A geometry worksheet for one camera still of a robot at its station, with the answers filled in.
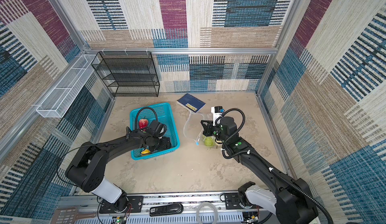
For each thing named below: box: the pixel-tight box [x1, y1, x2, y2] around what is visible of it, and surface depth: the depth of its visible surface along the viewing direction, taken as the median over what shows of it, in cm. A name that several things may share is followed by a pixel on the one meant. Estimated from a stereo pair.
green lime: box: [204, 136, 215, 147], surface depth 90 cm
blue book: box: [176, 92, 207, 114], surface depth 115 cm
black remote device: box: [149, 203, 184, 217], surface depth 71 cm
